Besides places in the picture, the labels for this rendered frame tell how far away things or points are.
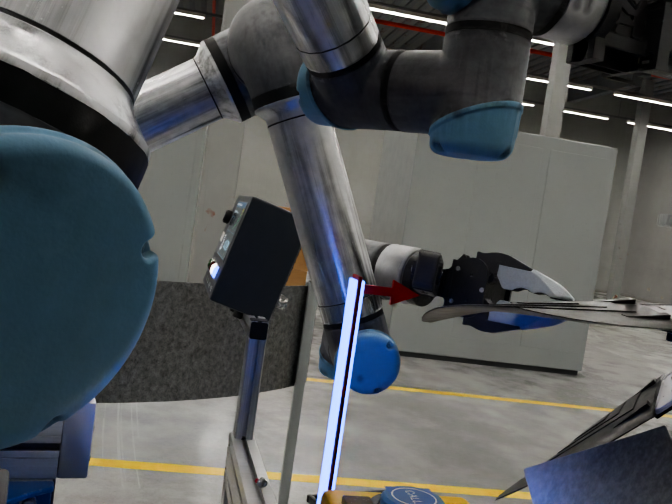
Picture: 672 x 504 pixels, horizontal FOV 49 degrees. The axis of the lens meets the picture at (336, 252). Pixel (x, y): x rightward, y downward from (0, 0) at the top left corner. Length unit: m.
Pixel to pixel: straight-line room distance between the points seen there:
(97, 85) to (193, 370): 2.30
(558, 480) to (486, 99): 0.40
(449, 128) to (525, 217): 6.64
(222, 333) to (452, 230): 4.64
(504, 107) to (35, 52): 0.44
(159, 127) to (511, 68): 0.50
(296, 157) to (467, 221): 6.24
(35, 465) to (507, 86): 0.64
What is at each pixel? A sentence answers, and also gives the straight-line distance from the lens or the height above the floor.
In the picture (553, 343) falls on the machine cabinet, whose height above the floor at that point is 0.29.
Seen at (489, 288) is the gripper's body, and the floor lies 1.18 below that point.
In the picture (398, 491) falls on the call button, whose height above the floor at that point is 1.08.
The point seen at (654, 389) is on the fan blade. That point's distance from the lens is 0.96.
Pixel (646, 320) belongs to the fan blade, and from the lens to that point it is 0.78.
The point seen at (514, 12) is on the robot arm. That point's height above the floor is 1.43.
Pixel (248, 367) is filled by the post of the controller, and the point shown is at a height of 0.98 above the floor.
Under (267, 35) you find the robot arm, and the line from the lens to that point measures 0.87.
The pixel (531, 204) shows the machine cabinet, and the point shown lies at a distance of 7.29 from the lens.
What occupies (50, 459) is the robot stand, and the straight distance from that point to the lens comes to 0.92.
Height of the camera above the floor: 1.25
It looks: 3 degrees down
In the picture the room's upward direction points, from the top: 8 degrees clockwise
